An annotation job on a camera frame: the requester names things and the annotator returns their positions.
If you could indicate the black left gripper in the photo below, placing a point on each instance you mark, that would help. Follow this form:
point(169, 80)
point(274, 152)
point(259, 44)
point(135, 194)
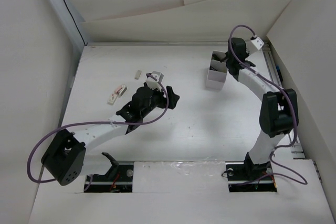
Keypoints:
point(172, 97)

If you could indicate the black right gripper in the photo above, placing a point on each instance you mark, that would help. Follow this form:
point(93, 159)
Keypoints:
point(245, 52)

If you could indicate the green cap highlighter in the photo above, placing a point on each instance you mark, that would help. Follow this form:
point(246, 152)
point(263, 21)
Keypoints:
point(217, 58)

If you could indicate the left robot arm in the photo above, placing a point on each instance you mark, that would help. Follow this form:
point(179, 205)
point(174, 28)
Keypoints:
point(67, 156)

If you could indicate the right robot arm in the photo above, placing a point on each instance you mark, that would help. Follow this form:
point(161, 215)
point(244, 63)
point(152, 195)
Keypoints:
point(278, 112)

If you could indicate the white divided organizer tray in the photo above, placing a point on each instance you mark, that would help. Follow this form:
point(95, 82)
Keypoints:
point(217, 72)

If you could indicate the long grey eraser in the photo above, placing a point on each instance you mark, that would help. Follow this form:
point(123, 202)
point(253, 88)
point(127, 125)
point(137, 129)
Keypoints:
point(138, 74)

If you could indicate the blue cap marker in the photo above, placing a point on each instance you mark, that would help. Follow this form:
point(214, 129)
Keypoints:
point(279, 73)

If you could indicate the pink mini stapler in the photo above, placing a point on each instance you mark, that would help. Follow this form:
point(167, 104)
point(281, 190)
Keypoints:
point(120, 90)

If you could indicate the white staples box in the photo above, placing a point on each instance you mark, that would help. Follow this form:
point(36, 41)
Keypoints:
point(112, 99)

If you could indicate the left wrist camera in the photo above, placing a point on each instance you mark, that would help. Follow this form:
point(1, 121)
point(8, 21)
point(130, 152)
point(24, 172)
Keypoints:
point(153, 80)

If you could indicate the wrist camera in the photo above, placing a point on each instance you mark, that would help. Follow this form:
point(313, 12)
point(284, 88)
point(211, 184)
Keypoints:
point(153, 80)
point(256, 42)

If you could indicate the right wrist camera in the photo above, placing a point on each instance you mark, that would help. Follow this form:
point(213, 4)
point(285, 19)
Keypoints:
point(256, 42)

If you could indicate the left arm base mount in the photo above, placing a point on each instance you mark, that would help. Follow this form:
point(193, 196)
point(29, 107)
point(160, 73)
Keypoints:
point(118, 179)

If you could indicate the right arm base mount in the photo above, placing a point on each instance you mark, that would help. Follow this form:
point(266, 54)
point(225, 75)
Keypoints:
point(243, 179)

